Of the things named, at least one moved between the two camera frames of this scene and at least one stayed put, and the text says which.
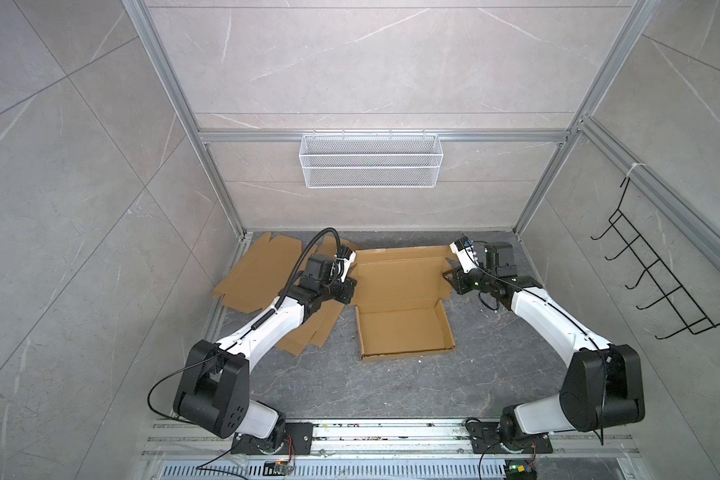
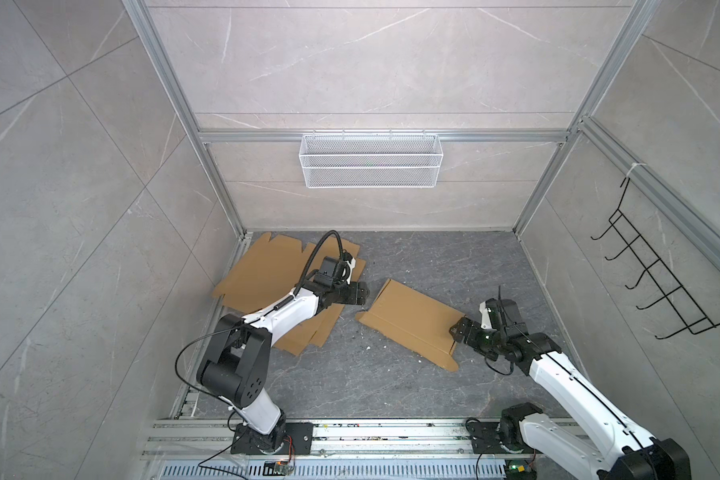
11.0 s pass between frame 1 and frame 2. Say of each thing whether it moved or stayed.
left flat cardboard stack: stayed
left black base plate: stayed
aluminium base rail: stayed
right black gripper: moved
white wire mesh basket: stayed
